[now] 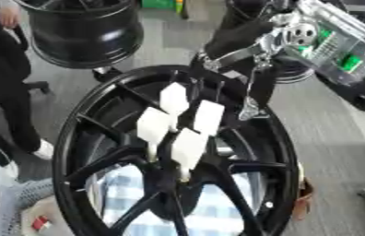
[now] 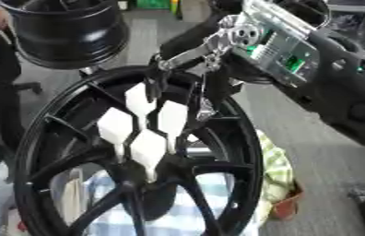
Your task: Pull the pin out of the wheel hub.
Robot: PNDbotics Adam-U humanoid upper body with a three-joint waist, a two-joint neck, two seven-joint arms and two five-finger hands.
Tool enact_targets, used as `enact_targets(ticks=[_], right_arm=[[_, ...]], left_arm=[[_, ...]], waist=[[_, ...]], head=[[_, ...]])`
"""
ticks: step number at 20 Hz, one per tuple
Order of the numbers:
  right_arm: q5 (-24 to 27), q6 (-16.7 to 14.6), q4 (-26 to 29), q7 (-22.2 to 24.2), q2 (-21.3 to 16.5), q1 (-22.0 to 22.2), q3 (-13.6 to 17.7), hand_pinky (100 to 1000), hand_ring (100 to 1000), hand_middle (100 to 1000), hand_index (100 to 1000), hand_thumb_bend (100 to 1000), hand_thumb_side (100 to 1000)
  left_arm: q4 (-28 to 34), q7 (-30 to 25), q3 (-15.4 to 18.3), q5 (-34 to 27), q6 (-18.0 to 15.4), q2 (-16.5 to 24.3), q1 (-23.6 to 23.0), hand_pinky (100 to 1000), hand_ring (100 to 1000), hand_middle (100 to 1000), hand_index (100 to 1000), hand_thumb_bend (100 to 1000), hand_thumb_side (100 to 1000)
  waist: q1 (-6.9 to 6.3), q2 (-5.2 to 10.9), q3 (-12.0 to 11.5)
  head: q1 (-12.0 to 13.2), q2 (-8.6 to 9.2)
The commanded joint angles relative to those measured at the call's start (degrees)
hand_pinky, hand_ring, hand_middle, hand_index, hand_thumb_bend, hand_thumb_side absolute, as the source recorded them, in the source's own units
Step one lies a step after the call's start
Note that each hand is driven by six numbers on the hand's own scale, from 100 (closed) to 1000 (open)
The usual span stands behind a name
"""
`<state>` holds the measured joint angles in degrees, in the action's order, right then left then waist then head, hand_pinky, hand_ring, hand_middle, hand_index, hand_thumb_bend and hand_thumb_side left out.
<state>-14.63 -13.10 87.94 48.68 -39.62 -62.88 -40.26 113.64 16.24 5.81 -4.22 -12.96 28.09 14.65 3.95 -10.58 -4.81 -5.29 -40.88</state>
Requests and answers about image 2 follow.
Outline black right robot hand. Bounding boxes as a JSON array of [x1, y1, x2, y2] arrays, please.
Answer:
[[142, 13, 247, 123]]

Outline black wheel rim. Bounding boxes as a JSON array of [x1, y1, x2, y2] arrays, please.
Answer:
[[0, 0, 133, 71]]

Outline white pin with pale stem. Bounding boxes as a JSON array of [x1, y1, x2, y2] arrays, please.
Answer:
[[129, 128, 170, 183], [95, 107, 136, 164], [123, 81, 160, 131], [157, 100, 191, 155]]

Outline black spoked wheel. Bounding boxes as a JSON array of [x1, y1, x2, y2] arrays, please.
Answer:
[[11, 65, 266, 236]]

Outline green crate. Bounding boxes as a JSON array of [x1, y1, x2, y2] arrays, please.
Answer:
[[134, 0, 173, 10]]

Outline black chair base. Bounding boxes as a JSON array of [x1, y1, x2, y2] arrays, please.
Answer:
[[11, 81, 46, 95]]

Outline green and white checked cloth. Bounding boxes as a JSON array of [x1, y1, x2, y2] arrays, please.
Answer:
[[253, 128, 298, 227]]

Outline small dark metal part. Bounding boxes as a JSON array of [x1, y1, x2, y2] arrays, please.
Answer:
[[345, 182, 365, 203]]

